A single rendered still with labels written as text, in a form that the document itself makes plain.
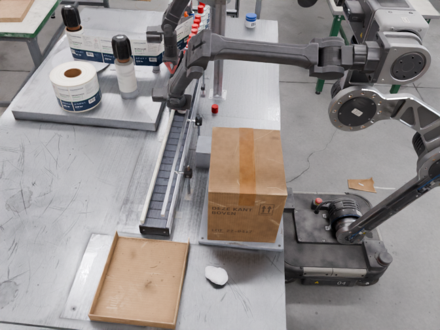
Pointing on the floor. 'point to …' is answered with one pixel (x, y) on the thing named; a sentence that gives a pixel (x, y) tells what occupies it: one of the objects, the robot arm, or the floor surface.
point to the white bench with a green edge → (43, 12)
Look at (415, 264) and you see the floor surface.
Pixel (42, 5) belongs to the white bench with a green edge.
